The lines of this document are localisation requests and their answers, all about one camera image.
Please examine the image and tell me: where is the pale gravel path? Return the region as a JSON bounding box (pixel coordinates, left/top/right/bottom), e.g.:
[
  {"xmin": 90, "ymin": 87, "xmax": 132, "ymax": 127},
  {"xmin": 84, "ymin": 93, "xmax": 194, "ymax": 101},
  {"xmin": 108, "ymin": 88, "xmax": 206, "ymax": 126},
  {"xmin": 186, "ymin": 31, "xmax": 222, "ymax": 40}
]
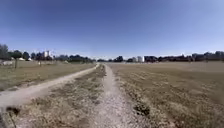
[{"xmin": 88, "ymin": 63, "xmax": 152, "ymax": 128}]

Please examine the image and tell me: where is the row of dark trees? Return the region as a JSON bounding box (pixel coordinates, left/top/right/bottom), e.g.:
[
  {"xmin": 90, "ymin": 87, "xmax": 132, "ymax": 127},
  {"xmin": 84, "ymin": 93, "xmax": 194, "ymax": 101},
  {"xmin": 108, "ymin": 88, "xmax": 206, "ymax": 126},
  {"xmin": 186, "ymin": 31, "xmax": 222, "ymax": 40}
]
[{"xmin": 0, "ymin": 43, "xmax": 98, "ymax": 64}]

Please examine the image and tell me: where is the pale dirt track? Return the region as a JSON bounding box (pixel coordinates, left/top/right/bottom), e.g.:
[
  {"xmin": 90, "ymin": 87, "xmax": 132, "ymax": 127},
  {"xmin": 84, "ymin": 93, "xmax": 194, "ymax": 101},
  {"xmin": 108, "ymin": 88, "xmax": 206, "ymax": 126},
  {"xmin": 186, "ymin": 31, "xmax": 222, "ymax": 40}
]
[{"xmin": 0, "ymin": 64, "xmax": 100, "ymax": 108}]

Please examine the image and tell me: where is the wide dry grass field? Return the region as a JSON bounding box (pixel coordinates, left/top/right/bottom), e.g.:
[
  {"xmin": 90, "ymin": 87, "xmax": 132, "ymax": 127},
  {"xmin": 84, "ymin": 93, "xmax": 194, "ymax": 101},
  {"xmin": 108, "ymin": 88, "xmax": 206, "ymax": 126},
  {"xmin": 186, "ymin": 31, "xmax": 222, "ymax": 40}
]
[{"xmin": 106, "ymin": 60, "xmax": 224, "ymax": 128}]

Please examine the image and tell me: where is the dark long building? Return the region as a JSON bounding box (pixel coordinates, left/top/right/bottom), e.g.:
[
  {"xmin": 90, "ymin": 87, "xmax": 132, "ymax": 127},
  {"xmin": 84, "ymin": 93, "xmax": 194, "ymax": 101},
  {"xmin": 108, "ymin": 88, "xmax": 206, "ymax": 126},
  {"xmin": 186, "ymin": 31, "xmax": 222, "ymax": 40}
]
[{"xmin": 144, "ymin": 55, "xmax": 158, "ymax": 63}]

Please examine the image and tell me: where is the dry grass strip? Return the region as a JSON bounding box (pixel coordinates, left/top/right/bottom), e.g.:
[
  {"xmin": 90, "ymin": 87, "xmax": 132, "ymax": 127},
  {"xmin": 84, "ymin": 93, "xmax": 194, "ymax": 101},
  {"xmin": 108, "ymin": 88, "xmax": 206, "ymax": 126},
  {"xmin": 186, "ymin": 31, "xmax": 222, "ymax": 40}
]
[{"xmin": 5, "ymin": 64, "xmax": 108, "ymax": 128}]

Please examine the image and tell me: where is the row of trees and buildings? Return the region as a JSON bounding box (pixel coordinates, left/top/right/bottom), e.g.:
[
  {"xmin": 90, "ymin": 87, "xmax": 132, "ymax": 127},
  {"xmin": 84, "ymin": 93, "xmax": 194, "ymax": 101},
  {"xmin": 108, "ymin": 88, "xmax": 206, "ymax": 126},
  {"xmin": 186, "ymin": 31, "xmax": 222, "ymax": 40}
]
[{"xmin": 96, "ymin": 50, "xmax": 224, "ymax": 64}]

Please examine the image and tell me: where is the tall white building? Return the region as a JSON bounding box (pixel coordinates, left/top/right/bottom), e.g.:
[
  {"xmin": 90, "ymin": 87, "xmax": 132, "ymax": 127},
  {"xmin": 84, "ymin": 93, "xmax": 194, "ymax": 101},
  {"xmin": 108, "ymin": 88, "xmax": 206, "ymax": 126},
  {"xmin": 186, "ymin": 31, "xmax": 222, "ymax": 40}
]
[{"xmin": 43, "ymin": 50, "xmax": 51, "ymax": 60}]

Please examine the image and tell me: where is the white block building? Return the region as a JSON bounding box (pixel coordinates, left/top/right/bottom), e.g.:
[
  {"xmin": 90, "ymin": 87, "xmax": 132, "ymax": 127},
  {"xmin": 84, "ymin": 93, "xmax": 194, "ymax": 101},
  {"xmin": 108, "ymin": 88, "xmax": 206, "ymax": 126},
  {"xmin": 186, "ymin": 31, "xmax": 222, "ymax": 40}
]
[{"xmin": 136, "ymin": 55, "xmax": 145, "ymax": 63}]

